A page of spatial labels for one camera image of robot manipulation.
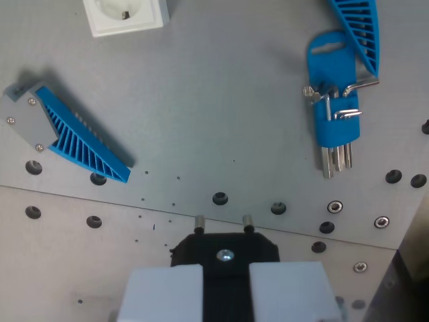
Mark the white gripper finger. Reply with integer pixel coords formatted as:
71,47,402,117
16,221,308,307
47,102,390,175
115,264,204,322
249,261,343,322

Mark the black two-pin plug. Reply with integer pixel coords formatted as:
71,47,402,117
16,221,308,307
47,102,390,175
170,214,281,322

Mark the large silver hex key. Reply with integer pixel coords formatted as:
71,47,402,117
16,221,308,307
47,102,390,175
303,86,334,179

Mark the medium silver hex key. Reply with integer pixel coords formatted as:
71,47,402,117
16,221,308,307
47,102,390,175
330,85,347,172

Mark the small silver hex key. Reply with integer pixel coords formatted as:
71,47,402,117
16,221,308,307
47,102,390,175
333,108,359,120
336,111,364,121

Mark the long-armed silver hex key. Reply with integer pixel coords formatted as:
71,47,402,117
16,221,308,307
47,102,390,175
342,79,381,169

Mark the blue hex key holder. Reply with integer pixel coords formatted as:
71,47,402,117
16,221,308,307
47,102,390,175
306,31,361,148

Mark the blue ribbed finger gray mount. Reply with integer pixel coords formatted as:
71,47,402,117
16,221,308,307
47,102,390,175
0,80,132,184

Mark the white wall socket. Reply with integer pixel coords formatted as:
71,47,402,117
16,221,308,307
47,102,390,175
82,0,170,38

